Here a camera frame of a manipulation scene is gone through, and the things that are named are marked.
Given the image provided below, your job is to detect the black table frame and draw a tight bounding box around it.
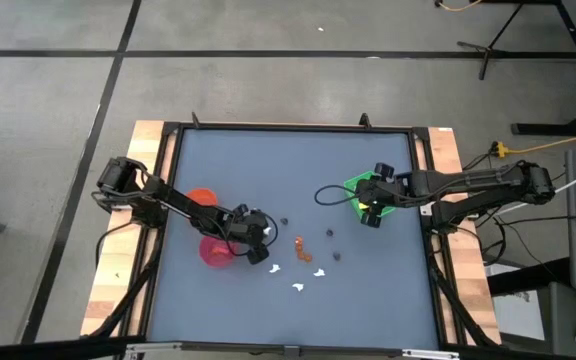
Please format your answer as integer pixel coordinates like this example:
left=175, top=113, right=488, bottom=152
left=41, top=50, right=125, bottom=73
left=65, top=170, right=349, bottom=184
left=80, top=112, right=504, bottom=360

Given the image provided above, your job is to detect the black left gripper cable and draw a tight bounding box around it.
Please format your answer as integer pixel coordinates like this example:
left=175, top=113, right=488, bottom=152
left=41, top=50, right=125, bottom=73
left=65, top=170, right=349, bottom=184
left=262, top=212, right=280, bottom=251

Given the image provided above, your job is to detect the black power cable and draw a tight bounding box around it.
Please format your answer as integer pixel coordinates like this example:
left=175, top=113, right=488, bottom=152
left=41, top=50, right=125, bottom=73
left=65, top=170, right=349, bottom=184
left=492, top=213, right=576, bottom=229

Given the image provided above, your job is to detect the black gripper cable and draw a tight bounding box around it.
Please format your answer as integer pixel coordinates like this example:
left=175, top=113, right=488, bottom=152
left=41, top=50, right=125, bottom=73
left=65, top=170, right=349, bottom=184
left=313, top=183, right=364, bottom=207
left=262, top=212, right=280, bottom=251

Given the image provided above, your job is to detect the yellow extension cord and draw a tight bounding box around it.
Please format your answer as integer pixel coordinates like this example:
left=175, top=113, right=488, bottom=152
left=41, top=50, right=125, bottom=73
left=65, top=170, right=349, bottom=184
left=490, top=127, right=576, bottom=159

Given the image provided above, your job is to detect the green plastic basket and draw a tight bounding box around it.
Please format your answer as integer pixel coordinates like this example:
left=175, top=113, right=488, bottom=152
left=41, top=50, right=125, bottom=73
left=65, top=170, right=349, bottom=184
left=342, top=170, right=398, bottom=222

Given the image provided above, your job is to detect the silver aluminium rail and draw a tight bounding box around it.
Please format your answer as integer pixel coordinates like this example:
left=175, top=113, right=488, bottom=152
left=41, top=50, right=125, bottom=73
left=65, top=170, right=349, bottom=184
left=124, top=341, right=460, bottom=360

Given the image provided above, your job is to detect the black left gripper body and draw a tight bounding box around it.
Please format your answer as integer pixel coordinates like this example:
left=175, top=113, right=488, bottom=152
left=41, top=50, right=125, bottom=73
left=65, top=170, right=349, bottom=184
left=225, top=202, right=269, bottom=266

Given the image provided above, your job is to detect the orange plastic bowl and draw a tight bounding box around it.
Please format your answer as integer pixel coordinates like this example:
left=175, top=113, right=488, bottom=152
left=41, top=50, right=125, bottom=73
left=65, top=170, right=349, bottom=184
left=185, top=187, right=219, bottom=214

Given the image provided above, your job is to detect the black tripod stand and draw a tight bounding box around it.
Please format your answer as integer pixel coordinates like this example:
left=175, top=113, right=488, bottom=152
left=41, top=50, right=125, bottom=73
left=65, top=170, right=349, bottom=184
left=456, top=2, right=525, bottom=81

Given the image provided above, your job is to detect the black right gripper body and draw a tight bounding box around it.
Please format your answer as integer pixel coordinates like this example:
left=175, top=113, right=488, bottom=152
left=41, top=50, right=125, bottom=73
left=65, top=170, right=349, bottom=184
left=355, top=162, right=410, bottom=229

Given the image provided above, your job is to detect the wooden table side board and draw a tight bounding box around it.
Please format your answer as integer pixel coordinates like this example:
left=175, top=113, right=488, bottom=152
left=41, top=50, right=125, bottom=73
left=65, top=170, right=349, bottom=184
left=425, top=126, right=503, bottom=346
left=80, top=119, right=167, bottom=337

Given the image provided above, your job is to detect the pink plastic bowl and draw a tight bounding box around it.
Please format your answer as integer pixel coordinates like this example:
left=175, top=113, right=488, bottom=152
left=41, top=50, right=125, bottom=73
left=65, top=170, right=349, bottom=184
left=198, top=235, right=239, bottom=269

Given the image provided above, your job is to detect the black desk frame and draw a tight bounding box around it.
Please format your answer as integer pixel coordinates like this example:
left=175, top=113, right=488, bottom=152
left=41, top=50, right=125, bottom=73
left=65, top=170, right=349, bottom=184
left=510, top=0, right=576, bottom=137

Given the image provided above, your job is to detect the dark floor case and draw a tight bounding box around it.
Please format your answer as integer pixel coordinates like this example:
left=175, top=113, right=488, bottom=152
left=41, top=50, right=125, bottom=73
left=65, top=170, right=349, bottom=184
left=486, top=257, right=576, bottom=359

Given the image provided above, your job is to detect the black base cable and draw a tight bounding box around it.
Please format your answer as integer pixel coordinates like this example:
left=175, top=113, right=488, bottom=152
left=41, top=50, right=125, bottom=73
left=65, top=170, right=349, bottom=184
left=95, top=219, right=137, bottom=266

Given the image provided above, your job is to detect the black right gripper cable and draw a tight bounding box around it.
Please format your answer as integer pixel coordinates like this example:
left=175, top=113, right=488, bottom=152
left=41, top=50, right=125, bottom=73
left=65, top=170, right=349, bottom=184
left=313, top=183, right=364, bottom=207

